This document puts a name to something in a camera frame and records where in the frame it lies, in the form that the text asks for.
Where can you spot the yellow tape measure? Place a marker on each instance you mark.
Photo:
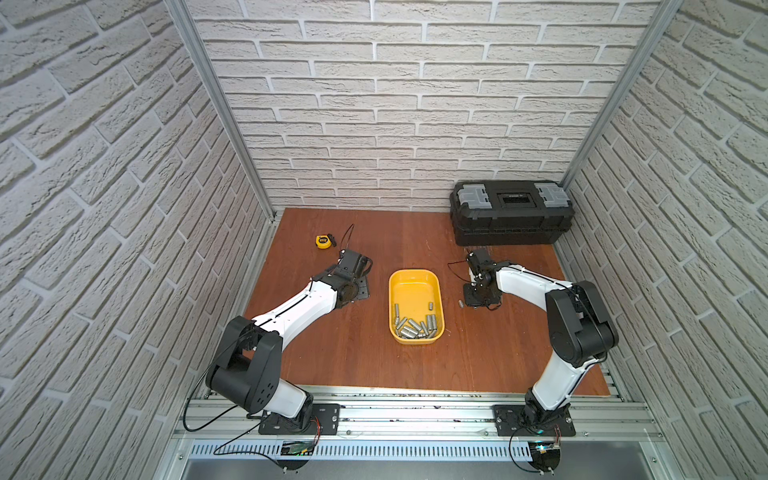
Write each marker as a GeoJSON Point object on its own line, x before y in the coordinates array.
{"type": "Point", "coordinates": [325, 241]}

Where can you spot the aluminium frame post right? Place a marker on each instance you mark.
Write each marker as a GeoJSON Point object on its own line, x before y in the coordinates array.
{"type": "Point", "coordinates": [659, 23]}

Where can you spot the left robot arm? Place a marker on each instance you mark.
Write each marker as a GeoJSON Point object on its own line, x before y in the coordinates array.
{"type": "Point", "coordinates": [246, 368]}

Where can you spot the aluminium frame post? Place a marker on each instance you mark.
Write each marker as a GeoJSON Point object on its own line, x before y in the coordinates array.
{"type": "Point", "coordinates": [195, 46]}
{"type": "Point", "coordinates": [659, 23]}

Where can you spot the yellow plastic storage box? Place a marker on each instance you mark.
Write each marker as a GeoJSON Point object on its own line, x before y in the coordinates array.
{"type": "Point", "coordinates": [416, 316]}

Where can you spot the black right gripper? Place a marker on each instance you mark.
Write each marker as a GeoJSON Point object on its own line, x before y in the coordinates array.
{"type": "Point", "coordinates": [470, 300]}

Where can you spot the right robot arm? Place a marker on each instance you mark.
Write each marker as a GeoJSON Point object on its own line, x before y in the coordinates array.
{"type": "Point", "coordinates": [580, 328]}

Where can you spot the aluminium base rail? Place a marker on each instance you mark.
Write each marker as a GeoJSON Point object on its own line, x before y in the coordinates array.
{"type": "Point", "coordinates": [356, 423]}

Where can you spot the black plastic toolbox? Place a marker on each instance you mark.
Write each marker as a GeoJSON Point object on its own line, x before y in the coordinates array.
{"type": "Point", "coordinates": [509, 212]}

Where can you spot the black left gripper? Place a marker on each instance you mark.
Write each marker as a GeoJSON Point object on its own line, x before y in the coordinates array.
{"type": "Point", "coordinates": [359, 285]}

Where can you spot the aluminium frame post left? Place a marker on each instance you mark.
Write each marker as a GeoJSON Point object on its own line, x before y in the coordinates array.
{"type": "Point", "coordinates": [195, 46]}

